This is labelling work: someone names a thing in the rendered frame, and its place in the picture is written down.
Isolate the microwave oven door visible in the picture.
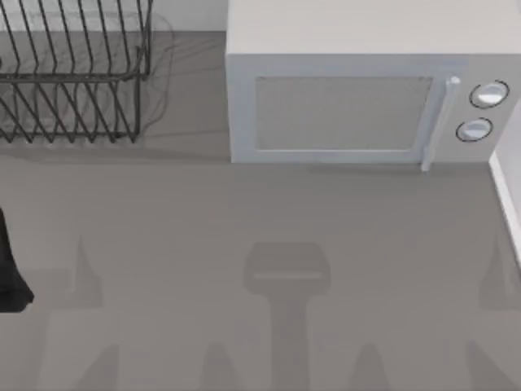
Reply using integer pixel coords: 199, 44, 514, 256
226, 54, 469, 165

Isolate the pale microwave oven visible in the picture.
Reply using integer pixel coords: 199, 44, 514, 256
225, 0, 521, 173

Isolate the small microwave knob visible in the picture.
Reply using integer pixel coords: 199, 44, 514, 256
455, 116, 494, 143

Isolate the large microwave knob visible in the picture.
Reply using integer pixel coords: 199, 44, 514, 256
468, 80, 510, 109

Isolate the microwave door handle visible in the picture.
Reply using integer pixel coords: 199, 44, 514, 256
420, 75, 462, 173

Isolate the black wire dish rack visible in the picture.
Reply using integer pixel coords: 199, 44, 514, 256
0, 0, 155, 144

